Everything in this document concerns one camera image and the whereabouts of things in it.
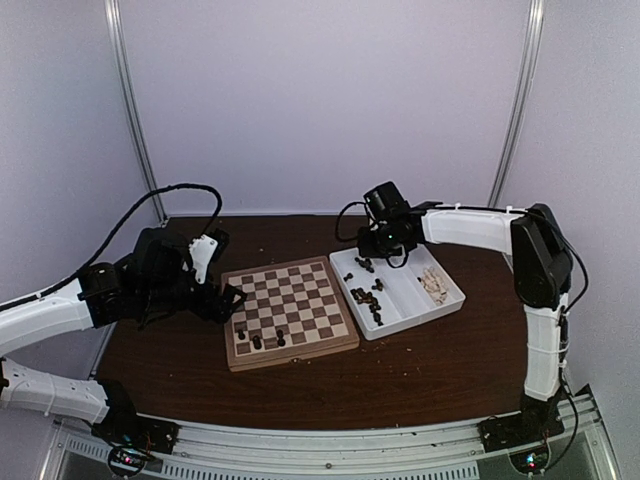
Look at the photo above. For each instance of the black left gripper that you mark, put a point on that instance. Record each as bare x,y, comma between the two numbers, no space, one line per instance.
223,307

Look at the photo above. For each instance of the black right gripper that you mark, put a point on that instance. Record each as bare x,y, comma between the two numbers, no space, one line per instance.
367,249

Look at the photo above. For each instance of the dark chess rook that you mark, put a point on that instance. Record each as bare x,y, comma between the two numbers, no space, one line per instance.
281,342

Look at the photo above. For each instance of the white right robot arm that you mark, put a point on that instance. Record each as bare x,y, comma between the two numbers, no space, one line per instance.
542,263

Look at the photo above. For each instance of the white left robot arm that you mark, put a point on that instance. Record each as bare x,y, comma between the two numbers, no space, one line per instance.
44,334

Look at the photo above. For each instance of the pile of white chess pieces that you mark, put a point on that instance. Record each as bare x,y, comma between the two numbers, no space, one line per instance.
434,285

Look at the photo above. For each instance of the dark chess knight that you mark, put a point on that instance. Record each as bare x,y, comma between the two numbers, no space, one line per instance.
361,296

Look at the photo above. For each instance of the dark chess bishop lower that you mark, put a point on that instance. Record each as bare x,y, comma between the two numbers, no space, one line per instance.
375,311

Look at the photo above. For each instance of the wooden chess board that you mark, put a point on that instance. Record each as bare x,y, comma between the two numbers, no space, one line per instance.
303,299

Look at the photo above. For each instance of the white plastic divided tray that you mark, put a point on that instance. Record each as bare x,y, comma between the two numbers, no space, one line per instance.
403,303

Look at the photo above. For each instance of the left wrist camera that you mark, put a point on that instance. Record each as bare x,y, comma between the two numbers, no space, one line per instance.
204,250

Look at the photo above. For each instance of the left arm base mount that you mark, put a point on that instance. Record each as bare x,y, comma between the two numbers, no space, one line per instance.
137,432

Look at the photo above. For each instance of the aluminium front rail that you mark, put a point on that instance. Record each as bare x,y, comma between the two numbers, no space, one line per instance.
442,451

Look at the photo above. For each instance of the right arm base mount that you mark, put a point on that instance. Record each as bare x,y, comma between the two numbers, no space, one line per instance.
535,421

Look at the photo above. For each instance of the right aluminium frame post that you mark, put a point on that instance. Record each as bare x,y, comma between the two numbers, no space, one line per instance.
527,70

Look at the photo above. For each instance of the aluminium frame post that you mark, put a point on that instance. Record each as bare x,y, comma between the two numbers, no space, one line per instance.
117,37
527,70

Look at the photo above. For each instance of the left aluminium frame post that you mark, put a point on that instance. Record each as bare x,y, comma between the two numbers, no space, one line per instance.
117,37

